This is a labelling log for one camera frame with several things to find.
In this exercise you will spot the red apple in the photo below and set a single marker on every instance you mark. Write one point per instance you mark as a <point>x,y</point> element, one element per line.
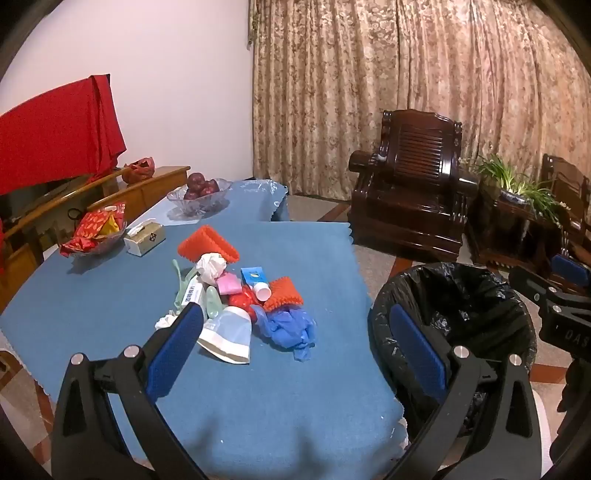
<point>210,186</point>
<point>191,193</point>
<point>195,179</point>

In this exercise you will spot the blue white tube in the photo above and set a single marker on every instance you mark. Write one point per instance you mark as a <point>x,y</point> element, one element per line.
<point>253,277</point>

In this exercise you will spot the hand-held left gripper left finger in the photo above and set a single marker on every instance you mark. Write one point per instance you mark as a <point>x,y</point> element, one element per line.
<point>173,350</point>

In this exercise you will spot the beige patterned curtain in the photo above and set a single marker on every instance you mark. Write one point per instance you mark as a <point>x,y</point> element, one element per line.
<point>392,69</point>

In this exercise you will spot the black television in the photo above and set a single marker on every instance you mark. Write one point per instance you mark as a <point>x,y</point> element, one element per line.
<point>27,196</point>

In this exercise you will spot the knotted red plastic bag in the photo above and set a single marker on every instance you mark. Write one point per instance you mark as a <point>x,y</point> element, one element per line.
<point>242,300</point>

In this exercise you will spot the white trash bin black liner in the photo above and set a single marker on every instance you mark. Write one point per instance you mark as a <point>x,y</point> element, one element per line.
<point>461,304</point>

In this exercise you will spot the glass candy dish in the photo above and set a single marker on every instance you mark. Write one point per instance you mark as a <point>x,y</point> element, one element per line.
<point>99,247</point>

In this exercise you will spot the large orange foam fruit net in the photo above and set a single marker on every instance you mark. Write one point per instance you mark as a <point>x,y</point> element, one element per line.
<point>207,240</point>

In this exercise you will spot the small crumpled white tissue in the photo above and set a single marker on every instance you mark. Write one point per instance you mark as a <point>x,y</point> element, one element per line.
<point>165,320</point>

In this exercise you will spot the small red plastic bag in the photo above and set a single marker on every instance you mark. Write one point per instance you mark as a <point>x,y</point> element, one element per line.
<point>138,170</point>

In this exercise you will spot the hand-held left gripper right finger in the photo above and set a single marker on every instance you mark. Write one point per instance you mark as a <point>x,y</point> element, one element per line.
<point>418,350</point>

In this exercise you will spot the blue disposable gloves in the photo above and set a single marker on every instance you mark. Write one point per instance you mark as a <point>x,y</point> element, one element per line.
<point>286,330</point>

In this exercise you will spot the potted green plant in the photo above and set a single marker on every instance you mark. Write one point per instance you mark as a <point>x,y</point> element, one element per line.
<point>517,184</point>

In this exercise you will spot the small orange foam fruit net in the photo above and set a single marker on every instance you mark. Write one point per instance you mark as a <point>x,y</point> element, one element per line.
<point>284,293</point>

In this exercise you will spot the wooden television cabinet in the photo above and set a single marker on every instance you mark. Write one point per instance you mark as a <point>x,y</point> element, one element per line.
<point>157,184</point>

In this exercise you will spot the dark wooden armchair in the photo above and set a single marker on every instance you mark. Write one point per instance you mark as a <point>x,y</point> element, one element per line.
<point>565,184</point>
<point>411,184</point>

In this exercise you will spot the light green plastic utensil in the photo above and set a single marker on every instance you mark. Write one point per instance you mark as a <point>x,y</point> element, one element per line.
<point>177,281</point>
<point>213,302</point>

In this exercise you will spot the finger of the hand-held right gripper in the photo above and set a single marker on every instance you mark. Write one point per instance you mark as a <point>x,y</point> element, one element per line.
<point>531,285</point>
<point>570,270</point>

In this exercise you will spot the dark wooden side table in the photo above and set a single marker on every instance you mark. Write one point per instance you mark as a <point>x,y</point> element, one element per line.
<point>508,235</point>

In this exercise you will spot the white tissue box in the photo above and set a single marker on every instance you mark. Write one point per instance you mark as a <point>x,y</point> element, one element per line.
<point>145,240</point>

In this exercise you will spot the pink small packet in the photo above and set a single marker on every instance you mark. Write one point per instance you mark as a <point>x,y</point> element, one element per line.
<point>228,284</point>

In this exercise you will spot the glass fruit bowl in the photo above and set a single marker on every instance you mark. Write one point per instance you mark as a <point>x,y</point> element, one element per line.
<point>203,205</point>

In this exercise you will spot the red cloth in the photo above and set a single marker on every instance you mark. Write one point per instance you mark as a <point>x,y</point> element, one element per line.
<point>55,134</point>

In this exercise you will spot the white blue paper cup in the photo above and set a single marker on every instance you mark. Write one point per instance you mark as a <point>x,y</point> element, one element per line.
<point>228,334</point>

